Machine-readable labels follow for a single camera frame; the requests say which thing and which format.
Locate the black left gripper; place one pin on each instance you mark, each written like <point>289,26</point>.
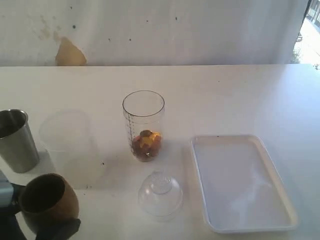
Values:
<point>10,229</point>

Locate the stainless steel cup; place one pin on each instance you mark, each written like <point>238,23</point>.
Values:
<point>17,146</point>

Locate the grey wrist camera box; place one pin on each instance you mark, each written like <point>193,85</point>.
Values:
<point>6,191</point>

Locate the clear plastic shaker cup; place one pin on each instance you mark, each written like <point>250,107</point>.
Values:
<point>143,110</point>

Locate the clear dome shaker lid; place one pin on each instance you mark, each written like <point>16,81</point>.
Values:
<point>160,196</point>

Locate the white rectangular tray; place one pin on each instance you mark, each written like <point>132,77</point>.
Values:
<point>241,189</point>

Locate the brown wooden cup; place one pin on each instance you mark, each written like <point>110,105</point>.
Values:
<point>48,200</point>

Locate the translucent plastic cup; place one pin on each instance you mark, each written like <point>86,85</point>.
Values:
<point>67,137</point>

